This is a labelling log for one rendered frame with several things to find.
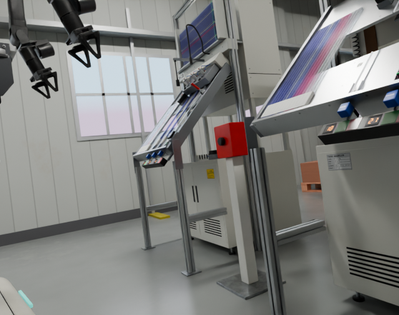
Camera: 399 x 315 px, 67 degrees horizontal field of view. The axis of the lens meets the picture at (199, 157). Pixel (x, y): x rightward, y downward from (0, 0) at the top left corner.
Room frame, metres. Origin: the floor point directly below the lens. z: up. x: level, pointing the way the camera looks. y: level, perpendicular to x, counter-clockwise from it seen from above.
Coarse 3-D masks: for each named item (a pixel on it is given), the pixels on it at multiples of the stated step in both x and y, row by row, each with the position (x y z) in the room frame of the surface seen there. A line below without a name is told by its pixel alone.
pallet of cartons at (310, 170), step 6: (306, 162) 4.22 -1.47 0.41; (312, 162) 4.14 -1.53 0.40; (306, 168) 4.22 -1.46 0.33; (312, 168) 4.14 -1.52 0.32; (306, 174) 4.23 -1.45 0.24; (312, 174) 4.15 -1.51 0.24; (318, 174) 4.08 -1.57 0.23; (306, 180) 4.24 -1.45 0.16; (312, 180) 4.16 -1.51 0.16; (318, 180) 4.09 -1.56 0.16; (306, 186) 4.24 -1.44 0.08; (318, 186) 4.45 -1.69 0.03
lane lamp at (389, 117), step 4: (388, 112) 0.63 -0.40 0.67; (392, 112) 0.62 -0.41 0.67; (396, 112) 0.61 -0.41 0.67; (384, 116) 0.63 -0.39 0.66; (388, 116) 0.62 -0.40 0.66; (392, 116) 0.61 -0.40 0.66; (396, 116) 0.61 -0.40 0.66; (384, 120) 0.62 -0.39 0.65; (388, 120) 0.61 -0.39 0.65; (392, 120) 0.61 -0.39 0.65; (380, 124) 0.62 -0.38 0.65
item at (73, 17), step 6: (72, 12) 0.92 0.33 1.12; (66, 18) 0.92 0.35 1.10; (72, 18) 0.92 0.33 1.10; (78, 18) 0.93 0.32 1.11; (66, 24) 0.92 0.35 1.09; (72, 24) 0.92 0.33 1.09; (78, 24) 0.93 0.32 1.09; (66, 30) 0.94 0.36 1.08; (72, 30) 0.93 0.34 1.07; (78, 30) 0.91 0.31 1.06; (84, 30) 0.93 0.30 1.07; (90, 30) 0.93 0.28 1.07; (66, 42) 0.97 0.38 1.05
